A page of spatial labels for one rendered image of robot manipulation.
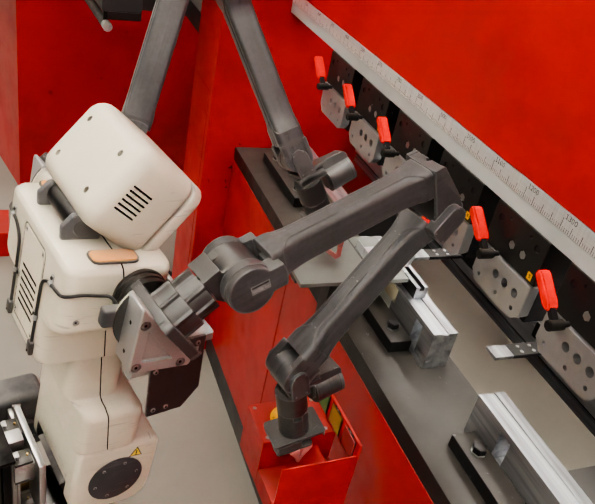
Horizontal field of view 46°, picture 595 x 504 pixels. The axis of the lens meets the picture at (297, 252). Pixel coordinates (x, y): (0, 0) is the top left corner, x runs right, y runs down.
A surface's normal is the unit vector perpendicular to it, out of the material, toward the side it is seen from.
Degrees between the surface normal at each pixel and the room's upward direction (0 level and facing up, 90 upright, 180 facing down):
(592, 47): 90
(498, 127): 90
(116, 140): 48
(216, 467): 0
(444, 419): 0
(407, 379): 0
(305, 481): 90
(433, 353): 90
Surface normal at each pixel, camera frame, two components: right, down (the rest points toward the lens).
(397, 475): -0.93, 0.03
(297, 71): 0.33, 0.55
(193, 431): 0.18, -0.83
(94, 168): -0.48, -0.44
